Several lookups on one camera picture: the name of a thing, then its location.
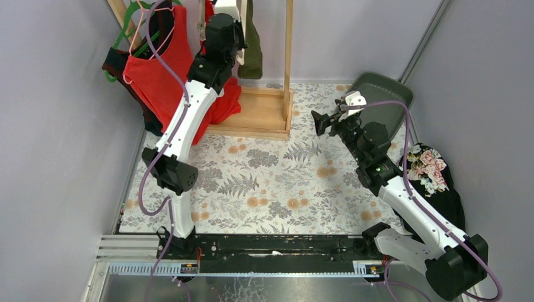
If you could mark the red underwear with white lettering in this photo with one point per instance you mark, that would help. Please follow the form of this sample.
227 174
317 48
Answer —
209 13

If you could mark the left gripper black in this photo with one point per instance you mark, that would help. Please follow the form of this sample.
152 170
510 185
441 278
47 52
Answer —
233 21

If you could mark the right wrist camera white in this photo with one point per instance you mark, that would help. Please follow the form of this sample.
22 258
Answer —
349 105

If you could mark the olive green underwear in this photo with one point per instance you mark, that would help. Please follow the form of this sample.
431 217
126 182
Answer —
253 56

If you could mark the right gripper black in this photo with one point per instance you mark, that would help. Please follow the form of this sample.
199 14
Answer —
327 123

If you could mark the red tank top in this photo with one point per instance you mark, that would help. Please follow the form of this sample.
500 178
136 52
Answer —
161 92

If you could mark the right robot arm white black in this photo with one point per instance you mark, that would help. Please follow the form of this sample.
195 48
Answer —
451 261

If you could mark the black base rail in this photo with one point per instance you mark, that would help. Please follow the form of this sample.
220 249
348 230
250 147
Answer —
271 254

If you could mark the wooden clip hanger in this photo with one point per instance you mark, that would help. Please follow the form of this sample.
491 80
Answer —
242 8
201 23

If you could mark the dark striped garment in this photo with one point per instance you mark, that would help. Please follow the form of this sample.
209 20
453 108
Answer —
115 62

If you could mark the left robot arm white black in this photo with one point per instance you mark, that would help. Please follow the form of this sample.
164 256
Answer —
205 81

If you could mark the wooden clothes rack stand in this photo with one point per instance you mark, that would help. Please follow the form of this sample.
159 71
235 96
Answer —
266 113

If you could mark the floral table cloth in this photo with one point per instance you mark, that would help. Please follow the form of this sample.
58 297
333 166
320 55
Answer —
305 185

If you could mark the green plastic hanger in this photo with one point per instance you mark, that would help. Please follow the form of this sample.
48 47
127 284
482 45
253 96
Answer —
124 15

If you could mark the black floral garment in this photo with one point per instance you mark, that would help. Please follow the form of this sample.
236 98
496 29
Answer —
430 175

